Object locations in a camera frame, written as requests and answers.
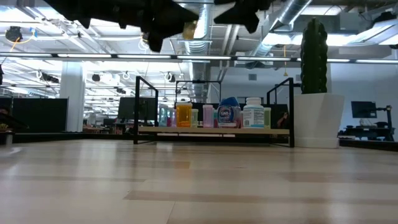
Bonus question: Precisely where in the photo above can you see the white plant pot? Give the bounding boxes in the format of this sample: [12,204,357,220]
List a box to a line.
[295,92,346,149]

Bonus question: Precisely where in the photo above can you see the blue round cap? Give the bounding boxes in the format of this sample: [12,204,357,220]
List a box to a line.
[216,96,242,129]

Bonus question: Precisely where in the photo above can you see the silver ribbed air duct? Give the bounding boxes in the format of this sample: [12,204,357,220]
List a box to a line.
[178,0,215,103]

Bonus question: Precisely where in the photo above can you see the black partition wall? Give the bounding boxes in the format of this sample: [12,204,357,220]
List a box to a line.
[0,97,69,134]

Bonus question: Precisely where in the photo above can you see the large orange pill vial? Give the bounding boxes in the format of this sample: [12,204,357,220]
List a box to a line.
[176,102,193,128]

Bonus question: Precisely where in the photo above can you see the wooden shelf black frame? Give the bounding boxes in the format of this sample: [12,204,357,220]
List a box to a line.
[133,75,297,148]

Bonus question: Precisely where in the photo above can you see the dark computer monitor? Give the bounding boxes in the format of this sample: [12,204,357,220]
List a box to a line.
[117,96,157,121]
[351,100,378,119]

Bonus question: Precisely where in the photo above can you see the ceiling light strip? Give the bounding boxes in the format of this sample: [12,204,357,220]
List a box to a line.
[175,55,302,62]

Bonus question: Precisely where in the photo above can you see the black aluminium table frame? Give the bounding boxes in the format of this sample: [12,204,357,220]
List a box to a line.
[0,132,398,152]

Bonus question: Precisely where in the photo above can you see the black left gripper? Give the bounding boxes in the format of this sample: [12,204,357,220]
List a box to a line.
[42,0,200,53]

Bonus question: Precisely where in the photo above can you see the black ceiling dome camera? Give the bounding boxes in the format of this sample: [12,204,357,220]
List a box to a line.
[5,26,23,44]

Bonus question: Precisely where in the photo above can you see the yellow hanging pendant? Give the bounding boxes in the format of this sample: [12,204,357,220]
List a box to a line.
[282,45,289,78]

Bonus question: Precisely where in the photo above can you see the white column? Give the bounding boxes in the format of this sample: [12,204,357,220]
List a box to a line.
[60,61,86,133]

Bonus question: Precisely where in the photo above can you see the large white medicine bottle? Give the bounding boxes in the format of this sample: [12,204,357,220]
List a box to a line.
[243,96,266,129]

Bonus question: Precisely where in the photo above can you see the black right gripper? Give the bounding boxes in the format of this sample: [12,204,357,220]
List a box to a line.
[213,0,273,34]

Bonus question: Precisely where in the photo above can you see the silver smooth air duct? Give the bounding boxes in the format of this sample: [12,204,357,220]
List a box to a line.
[248,0,313,58]

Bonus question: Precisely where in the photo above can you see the black rectangular metal frame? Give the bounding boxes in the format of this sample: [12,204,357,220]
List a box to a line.
[175,80,223,104]

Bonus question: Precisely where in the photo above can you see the green cactus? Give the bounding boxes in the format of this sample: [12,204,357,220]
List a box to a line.
[299,17,329,95]

